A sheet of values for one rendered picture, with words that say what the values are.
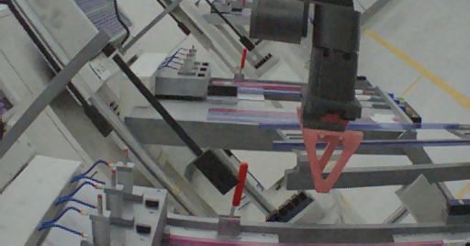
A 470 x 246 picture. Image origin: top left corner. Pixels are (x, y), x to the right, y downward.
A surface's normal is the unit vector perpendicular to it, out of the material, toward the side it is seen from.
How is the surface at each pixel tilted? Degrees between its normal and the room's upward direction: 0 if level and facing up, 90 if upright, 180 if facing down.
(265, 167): 90
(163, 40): 90
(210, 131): 90
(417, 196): 90
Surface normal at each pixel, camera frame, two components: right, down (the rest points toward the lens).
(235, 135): -0.01, 0.18
